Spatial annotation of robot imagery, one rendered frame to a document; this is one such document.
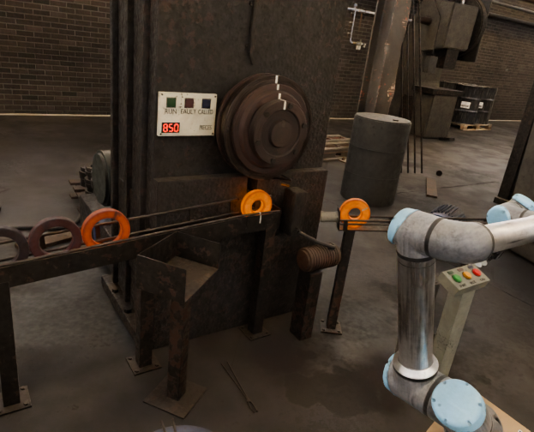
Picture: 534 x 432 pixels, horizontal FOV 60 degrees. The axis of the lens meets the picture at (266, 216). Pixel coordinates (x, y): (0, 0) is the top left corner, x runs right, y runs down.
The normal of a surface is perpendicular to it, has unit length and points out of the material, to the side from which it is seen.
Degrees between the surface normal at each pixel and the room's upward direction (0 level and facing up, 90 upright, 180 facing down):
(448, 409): 43
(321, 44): 90
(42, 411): 0
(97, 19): 90
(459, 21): 92
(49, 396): 0
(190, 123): 90
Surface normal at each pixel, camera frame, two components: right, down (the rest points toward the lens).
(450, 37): 0.45, 0.40
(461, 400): -0.43, -0.58
